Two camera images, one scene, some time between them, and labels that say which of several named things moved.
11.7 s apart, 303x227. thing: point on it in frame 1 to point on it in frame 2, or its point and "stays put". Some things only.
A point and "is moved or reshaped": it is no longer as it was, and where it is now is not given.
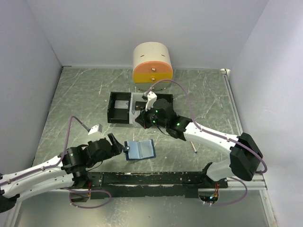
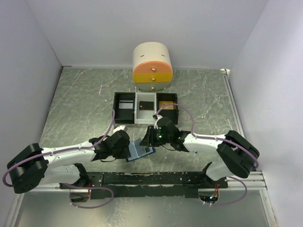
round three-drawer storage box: (152, 62) stays put
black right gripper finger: (142, 119) to (146, 141)
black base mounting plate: (123, 184) stays put
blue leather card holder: (135, 150) is moved or reshaped
